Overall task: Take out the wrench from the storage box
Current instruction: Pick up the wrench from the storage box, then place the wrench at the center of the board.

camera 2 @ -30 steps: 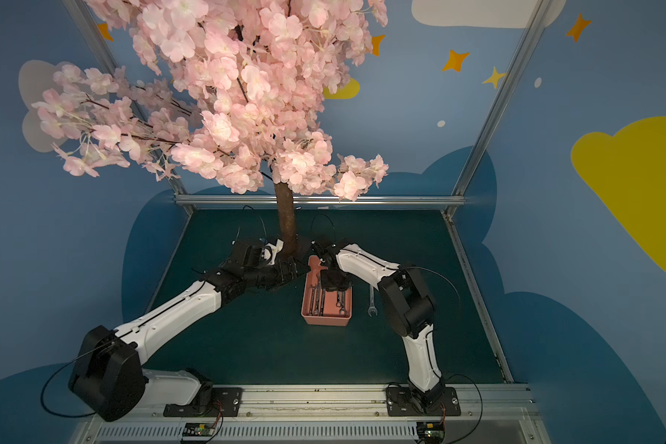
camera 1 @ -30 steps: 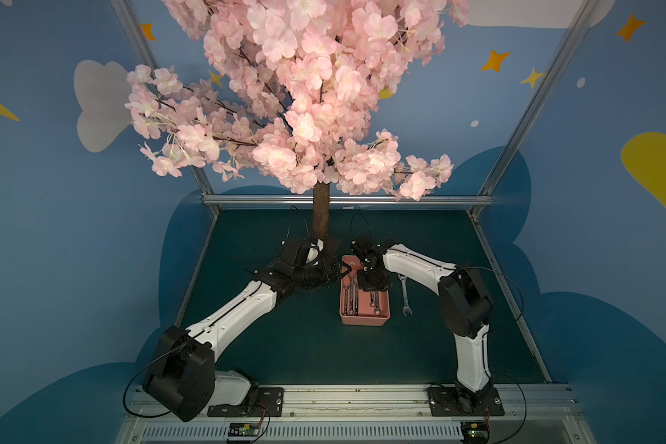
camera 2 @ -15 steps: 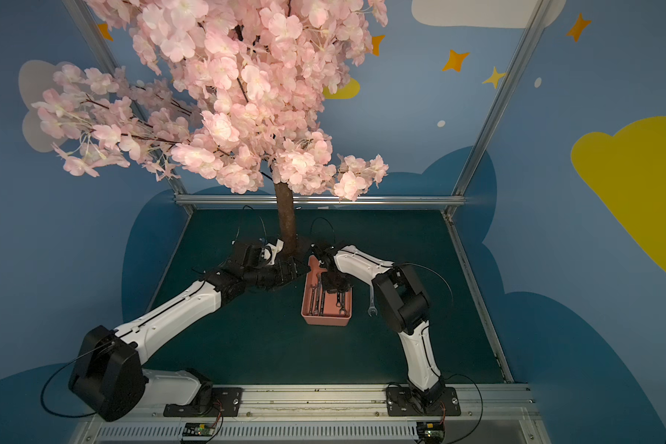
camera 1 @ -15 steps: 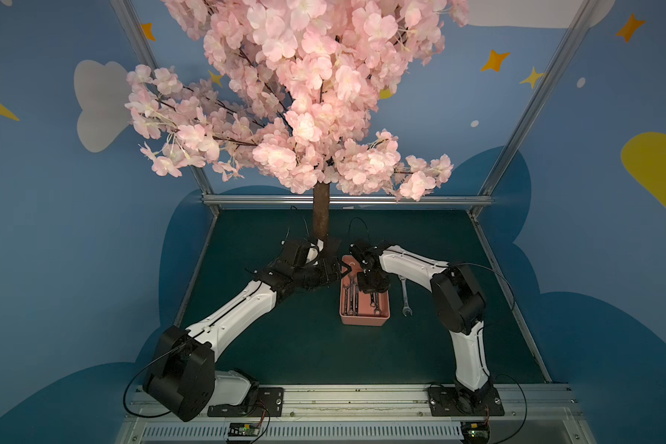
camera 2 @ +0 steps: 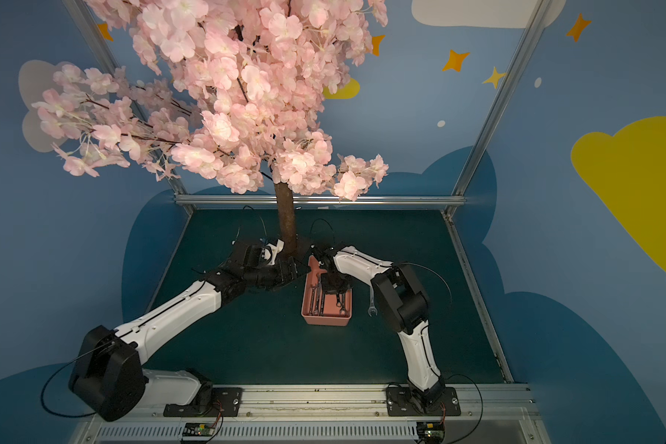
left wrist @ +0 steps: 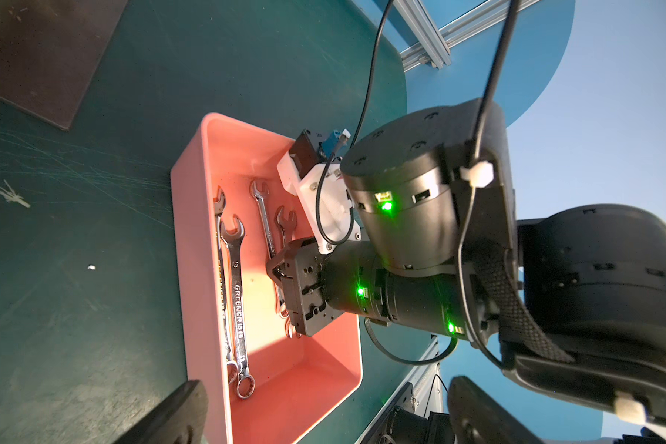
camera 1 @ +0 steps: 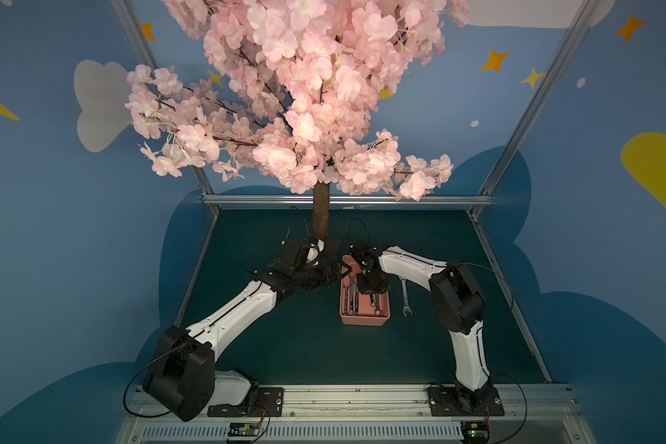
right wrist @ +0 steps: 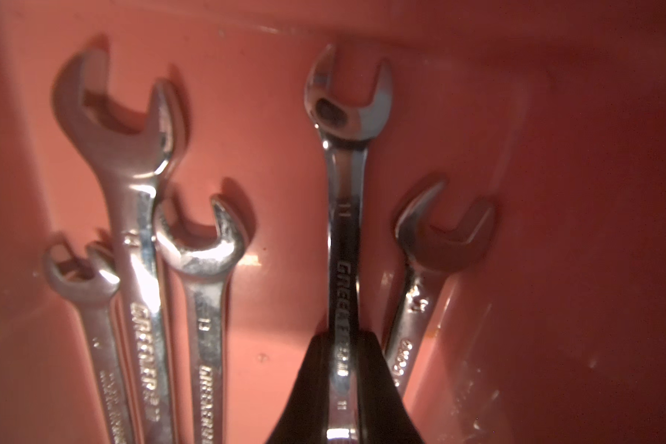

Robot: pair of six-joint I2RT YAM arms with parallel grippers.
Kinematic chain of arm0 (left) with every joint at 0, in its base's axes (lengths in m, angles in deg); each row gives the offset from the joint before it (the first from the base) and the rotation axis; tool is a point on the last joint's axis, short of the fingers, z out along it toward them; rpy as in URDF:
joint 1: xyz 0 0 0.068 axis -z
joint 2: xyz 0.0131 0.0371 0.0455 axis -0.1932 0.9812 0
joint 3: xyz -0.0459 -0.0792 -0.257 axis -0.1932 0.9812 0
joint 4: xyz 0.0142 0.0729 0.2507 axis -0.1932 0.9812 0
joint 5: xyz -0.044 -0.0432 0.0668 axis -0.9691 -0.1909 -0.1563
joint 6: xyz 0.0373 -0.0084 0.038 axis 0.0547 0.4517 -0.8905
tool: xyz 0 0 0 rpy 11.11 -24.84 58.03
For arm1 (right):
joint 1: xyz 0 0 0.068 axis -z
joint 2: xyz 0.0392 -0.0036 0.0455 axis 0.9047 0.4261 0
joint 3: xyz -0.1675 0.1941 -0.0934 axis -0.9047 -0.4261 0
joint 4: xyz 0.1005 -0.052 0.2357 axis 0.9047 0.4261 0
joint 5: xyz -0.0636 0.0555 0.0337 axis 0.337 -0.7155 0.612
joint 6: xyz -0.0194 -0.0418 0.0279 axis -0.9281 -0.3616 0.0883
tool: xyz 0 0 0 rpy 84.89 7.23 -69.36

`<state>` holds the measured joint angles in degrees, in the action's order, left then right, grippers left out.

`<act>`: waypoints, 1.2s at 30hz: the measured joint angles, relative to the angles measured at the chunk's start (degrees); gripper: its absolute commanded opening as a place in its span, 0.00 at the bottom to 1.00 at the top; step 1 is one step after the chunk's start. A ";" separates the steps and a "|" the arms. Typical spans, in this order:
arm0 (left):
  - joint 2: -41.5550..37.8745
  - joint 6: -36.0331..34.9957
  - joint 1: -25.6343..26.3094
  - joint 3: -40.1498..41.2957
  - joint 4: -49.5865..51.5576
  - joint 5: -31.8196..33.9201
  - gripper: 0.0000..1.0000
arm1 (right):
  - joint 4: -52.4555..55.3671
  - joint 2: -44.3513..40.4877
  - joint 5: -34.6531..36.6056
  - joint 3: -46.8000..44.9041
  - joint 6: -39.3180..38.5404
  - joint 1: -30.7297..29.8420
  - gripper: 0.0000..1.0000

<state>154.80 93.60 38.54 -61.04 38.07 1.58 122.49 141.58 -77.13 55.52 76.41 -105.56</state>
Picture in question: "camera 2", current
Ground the large silver Greener wrench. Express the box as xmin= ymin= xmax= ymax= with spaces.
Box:
xmin=317 ymin=289 xmax=326 ymax=316

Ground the dark silver small wrench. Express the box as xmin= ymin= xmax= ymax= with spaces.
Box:
xmin=337 ymin=293 xmax=347 ymax=316

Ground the pink plastic storage box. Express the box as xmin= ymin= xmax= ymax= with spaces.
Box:
xmin=301 ymin=255 xmax=353 ymax=327

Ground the small silver Greener wrench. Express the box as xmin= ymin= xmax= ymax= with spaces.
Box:
xmin=308 ymin=287 xmax=316 ymax=316

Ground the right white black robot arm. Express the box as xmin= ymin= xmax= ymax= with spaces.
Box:
xmin=312 ymin=246 xmax=445 ymax=410

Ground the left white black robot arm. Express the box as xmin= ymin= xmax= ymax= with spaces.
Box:
xmin=68 ymin=240 xmax=310 ymax=421

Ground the green table mat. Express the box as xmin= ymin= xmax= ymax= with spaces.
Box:
xmin=147 ymin=210 xmax=503 ymax=385

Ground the right circuit board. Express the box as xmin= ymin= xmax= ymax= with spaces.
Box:
xmin=416 ymin=421 xmax=446 ymax=444

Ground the pink blossom artificial tree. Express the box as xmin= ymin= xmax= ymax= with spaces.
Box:
xmin=34 ymin=1 xmax=388 ymax=249

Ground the left green circuit board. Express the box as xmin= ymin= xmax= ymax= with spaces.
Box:
xmin=181 ymin=422 xmax=219 ymax=442

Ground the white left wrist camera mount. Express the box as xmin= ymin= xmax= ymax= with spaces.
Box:
xmin=261 ymin=240 xmax=285 ymax=266

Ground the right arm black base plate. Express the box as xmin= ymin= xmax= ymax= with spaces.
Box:
xmin=384 ymin=384 xmax=462 ymax=417

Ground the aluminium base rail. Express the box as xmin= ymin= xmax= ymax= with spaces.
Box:
xmin=71 ymin=383 xmax=551 ymax=443

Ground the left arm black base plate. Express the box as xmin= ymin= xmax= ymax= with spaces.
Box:
xmin=163 ymin=386 xmax=243 ymax=418

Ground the aluminium frame post right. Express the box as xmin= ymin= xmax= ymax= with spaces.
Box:
xmin=444 ymin=0 xmax=552 ymax=221

